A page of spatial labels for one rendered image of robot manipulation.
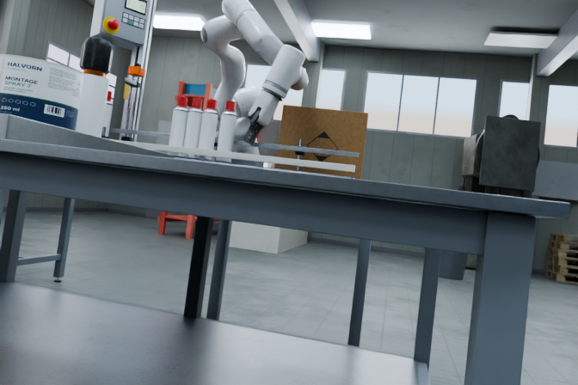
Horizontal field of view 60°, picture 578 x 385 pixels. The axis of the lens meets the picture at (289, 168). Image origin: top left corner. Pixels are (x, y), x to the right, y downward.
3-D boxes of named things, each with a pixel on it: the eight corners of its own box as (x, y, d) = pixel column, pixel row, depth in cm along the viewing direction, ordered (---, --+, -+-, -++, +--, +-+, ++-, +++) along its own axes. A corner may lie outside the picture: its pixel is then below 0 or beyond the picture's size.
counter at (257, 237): (306, 243, 945) (312, 198, 950) (276, 253, 701) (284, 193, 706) (264, 237, 963) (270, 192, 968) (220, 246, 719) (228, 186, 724)
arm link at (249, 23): (255, 44, 184) (297, 99, 170) (230, 23, 170) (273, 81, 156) (273, 27, 182) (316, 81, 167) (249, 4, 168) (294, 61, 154)
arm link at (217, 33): (254, 119, 225) (221, 131, 220) (242, 103, 232) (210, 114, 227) (246, 20, 187) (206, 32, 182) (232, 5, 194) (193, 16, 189)
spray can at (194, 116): (179, 157, 164) (187, 96, 165) (185, 159, 169) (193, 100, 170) (193, 159, 163) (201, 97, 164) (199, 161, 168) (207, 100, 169)
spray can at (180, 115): (163, 155, 165) (172, 94, 166) (170, 157, 170) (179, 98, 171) (178, 157, 164) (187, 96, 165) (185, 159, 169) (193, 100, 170)
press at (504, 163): (514, 271, 907) (528, 123, 924) (532, 280, 786) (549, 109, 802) (434, 259, 938) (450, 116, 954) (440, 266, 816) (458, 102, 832)
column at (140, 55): (114, 166, 185) (141, -10, 189) (121, 168, 189) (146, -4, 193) (126, 168, 184) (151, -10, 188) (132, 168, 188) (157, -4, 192)
